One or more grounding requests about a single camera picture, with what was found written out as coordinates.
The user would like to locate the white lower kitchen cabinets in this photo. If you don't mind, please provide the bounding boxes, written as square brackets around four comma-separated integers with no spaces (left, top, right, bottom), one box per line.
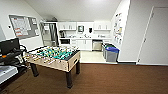
[69,38,93,52]

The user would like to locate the grey bin green lid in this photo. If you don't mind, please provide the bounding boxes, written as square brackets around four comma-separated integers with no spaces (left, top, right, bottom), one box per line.
[101,43,114,59]

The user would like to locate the black microwave oven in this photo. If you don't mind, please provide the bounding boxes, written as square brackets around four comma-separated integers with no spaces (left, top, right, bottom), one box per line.
[59,38,71,45]

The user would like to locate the black coffee machine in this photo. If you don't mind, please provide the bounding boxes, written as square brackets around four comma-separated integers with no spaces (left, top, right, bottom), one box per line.
[59,30,66,38]

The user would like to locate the grey bin blue lid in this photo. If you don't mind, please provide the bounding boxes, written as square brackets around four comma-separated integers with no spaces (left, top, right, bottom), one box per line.
[104,45,120,63]

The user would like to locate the wooden foosball table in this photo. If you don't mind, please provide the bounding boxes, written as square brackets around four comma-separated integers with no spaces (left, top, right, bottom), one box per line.
[24,44,82,89]

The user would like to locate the steel refrigerator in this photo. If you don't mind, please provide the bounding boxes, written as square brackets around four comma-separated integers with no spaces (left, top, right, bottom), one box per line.
[40,21,60,47]

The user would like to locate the white room door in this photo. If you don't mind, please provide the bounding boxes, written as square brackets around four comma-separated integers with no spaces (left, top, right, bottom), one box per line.
[136,6,168,66]

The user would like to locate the black cart monitor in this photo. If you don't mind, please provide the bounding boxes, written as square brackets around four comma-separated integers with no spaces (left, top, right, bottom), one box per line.
[0,37,21,56]

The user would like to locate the white wall poster sheets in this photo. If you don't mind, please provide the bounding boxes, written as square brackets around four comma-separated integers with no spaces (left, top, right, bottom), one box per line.
[112,12,124,46]

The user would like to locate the framed wall notice board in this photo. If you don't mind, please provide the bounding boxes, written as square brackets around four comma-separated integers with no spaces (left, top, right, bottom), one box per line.
[8,14,41,40]

